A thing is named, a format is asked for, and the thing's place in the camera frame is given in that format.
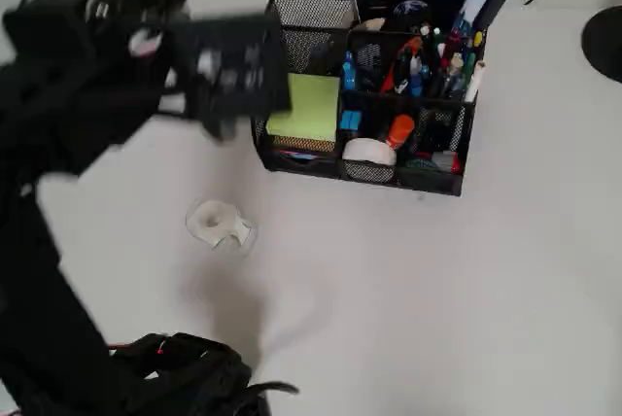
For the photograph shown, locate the orange cap glue stick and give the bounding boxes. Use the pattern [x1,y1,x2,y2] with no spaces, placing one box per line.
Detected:
[383,114,416,152]

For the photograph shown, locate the grey black handled scissors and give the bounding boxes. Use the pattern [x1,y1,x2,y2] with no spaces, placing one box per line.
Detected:
[201,112,243,146]

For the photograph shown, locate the white tape roll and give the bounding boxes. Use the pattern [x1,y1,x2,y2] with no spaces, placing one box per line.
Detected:
[342,137,398,165]

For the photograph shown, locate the clear tape roll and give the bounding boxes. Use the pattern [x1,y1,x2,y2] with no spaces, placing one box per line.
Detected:
[186,199,257,251]

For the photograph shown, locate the blue marker pen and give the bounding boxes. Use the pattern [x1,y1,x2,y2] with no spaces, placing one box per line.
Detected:
[341,50,360,92]

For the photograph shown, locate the black mesh desk organizer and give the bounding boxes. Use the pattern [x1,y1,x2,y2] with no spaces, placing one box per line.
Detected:
[250,0,487,197]

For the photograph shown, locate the green marker pen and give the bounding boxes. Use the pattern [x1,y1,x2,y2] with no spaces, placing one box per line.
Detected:
[461,50,478,89]

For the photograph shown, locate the green sticky note pad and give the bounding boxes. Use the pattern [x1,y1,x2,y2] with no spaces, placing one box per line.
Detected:
[265,73,341,143]

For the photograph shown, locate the blue cap marker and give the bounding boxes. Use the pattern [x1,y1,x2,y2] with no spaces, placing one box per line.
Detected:
[409,54,430,98]

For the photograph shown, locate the small grey red item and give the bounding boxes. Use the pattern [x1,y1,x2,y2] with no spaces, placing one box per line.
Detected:
[431,150,462,175]

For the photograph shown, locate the white marker pen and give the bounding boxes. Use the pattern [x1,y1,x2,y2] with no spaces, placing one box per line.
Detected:
[464,60,486,103]

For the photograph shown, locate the red black pen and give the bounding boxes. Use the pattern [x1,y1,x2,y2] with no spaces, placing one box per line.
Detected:
[381,35,423,95]

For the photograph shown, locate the pink blue page flags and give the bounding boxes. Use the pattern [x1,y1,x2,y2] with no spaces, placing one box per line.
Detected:
[279,149,322,162]

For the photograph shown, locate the black round lamp base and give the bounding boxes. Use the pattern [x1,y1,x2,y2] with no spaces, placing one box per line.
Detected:
[581,4,622,86]

